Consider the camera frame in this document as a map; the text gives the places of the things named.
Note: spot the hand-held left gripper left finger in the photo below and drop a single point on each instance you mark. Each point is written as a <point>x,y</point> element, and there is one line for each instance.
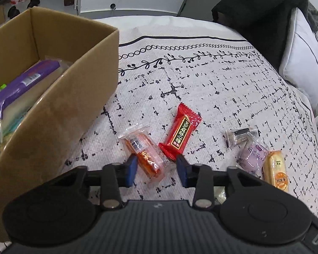
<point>130,172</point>

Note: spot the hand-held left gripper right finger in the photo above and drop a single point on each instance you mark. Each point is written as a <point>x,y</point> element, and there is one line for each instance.
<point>182,172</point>

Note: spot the orange snack packet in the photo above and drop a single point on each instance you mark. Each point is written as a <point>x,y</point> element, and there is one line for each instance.
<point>145,150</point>

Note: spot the red snack packet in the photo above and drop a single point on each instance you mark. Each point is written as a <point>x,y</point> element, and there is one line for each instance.
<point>180,132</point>

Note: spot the brown cardboard box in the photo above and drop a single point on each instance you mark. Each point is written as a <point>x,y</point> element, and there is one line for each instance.
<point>55,127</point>

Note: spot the long purple snack packet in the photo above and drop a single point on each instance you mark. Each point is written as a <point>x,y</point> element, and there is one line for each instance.
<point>23,82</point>

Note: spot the white snack packet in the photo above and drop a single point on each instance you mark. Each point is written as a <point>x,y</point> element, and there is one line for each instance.
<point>220,194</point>

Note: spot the clear black snack packet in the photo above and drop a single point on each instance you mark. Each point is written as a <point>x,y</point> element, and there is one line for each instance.
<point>239,137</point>

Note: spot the pink purple snack packet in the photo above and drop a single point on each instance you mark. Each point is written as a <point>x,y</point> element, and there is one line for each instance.
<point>253,154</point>

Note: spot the yellow snack packet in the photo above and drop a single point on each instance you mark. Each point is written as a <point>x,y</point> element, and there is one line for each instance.
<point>277,173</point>

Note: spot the black patterned white blanket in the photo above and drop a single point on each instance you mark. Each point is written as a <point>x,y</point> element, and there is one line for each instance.
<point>201,79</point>

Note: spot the white pillow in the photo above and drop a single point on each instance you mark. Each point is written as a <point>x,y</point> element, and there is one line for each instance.
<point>302,63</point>

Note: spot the black jacket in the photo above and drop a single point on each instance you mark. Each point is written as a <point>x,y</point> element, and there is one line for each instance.
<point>254,13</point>

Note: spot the small black round object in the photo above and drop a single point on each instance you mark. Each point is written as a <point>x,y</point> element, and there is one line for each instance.
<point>33,3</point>
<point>12,12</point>

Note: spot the grey knit garment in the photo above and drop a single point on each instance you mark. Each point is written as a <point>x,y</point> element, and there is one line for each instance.
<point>314,16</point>

